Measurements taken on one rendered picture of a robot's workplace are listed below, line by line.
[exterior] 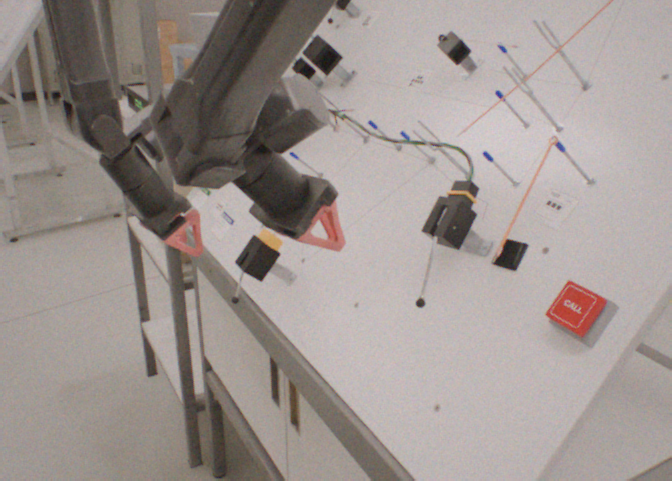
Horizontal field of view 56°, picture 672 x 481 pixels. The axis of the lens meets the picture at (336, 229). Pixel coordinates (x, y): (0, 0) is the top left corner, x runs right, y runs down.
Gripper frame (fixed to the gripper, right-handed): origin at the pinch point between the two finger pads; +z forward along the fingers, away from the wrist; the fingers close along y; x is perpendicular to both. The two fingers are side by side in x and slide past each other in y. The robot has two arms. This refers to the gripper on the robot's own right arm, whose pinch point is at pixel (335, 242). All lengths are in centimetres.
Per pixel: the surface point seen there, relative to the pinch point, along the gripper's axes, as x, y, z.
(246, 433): 34, 66, 62
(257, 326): 12.2, 39.3, 26.5
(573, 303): -8.8, -19.9, 17.4
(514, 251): -13.9, -7.5, 19.5
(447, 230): -10.9, -2.4, 12.2
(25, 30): -49, 321, -2
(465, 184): -18.1, -0.5, 12.2
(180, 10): -278, 770, 166
